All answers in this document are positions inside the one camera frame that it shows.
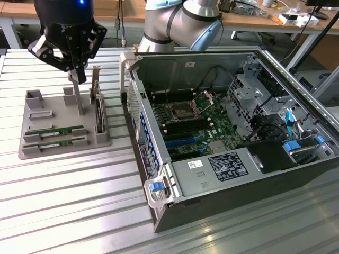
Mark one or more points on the grey metal cabinet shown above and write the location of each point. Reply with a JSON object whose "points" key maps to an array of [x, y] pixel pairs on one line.
{"points": [[325, 87]]}

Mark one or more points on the blue case latch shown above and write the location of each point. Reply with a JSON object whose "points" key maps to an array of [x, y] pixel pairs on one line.
{"points": [[155, 187]]}

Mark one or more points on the silver chipset heatsink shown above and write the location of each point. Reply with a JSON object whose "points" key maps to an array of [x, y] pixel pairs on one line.
{"points": [[217, 146]]}

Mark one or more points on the green motherboard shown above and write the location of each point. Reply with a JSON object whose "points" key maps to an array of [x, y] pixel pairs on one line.
{"points": [[222, 127]]}

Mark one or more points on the white cup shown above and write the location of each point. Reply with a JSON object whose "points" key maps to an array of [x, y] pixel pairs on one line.
{"points": [[268, 2]]}

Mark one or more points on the black expansion slot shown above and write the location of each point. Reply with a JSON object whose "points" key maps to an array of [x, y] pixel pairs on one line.
{"points": [[185, 152]]}

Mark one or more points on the grey plastic parts rack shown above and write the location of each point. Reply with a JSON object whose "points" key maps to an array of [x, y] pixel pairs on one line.
{"points": [[63, 116]]}

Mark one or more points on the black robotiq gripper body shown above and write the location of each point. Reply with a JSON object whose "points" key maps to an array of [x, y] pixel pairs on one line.
{"points": [[63, 18]]}

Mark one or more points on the thin socket locking lever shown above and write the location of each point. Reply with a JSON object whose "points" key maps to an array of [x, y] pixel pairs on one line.
{"points": [[168, 98]]}

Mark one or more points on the black plastic fan shroud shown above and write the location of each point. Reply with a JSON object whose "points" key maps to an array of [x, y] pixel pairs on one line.
{"points": [[270, 156]]}

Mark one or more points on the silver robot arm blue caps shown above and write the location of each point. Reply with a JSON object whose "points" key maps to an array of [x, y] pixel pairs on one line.
{"points": [[185, 23]]}

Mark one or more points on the wooden desk white frame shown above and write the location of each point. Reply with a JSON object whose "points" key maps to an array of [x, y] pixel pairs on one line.
{"points": [[16, 12]]}

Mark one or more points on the open grey PC case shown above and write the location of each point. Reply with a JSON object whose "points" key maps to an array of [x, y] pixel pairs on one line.
{"points": [[238, 206]]}

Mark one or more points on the black stand pole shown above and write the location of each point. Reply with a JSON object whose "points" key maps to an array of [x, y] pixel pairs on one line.
{"points": [[317, 39]]}

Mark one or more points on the graphics card with metal bracket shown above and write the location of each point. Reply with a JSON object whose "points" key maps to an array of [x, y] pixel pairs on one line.
{"points": [[99, 113]]}

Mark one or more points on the black RAM slot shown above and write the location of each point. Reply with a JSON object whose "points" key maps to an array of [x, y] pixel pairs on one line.
{"points": [[176, 99], [174, 94], [185, 122], [188, 129]]}

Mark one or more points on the cluttered wooden desk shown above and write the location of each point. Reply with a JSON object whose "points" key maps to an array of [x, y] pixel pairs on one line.
{"points": [[251, 22]]}

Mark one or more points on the green RAM stick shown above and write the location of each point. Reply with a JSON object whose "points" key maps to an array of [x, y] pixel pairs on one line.
{"points": [[55, 143], [66, 130]]}

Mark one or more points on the white product box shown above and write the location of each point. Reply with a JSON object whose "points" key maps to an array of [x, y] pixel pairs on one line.
{"points": [[304, 19]]}

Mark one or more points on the black cooling fan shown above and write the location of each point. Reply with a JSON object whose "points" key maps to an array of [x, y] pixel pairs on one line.
{"points": [[268, 128]]}

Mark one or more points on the metal socket cover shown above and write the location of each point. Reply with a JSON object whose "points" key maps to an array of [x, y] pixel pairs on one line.
{"points": [[204, 101]]}

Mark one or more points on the CPU socket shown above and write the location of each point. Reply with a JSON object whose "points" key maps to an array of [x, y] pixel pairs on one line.
{"points": [[182, 112]]}

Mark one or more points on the black monitor base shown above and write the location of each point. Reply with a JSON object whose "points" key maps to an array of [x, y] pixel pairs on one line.
{"points": [[317, 13]]}

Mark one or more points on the perforated metal disk bay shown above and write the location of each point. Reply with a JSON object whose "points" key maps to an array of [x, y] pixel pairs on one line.
{"points": [[246, 92]]}

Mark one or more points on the grey power supply unit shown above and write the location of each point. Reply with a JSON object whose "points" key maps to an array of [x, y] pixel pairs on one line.
{"points": [[190, 180]]}

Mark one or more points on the large brown box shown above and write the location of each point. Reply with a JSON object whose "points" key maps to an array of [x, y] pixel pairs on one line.
{"points": [[327, 53]]}

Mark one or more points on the blue expansion slot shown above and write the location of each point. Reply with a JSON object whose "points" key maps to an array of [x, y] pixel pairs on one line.
{"points": [[182, 142]]}

